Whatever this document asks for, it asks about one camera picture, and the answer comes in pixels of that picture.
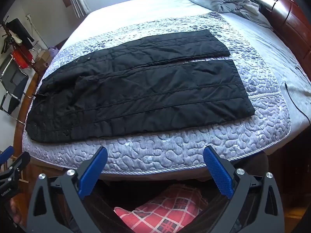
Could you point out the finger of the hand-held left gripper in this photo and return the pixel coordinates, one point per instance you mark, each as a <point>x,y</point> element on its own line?
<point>6,155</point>
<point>20,162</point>

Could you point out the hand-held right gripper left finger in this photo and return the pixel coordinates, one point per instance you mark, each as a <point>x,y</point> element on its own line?
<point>93,172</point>

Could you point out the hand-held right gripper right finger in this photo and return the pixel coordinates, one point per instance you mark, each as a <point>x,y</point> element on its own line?
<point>218,172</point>

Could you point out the black padded pants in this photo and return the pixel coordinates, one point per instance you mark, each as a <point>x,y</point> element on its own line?
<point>145,89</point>

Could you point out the person's left hand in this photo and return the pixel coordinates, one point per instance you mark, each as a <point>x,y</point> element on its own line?
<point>17,211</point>

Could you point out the grey quilted bedspread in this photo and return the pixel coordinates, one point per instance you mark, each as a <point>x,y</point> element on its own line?
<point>170,150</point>

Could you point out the red plaid cloth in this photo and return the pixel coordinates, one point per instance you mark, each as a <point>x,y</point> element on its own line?
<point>165,211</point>

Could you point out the chrome folding chair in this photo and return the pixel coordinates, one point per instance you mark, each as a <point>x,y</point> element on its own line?
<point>13,85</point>

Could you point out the red bag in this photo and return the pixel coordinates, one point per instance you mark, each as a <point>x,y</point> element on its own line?
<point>21,58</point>

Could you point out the cardboard box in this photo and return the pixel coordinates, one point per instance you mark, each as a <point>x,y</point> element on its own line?
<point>42,59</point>

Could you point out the metal clothes rack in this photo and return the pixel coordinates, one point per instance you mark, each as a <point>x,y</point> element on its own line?
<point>36,43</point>

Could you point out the dark hanging clothes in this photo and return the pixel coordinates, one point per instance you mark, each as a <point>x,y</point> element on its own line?
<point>21,32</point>

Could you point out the grey folded duvet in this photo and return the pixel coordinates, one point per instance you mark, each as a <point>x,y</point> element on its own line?
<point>226,3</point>

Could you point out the brown wooden headboard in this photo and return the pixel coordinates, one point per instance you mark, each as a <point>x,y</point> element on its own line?
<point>286,17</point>

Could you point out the bed with white sheet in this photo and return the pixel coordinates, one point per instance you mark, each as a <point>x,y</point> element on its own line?
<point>150,7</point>

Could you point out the wooden bed frame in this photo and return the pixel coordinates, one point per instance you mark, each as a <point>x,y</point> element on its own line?
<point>35,81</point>

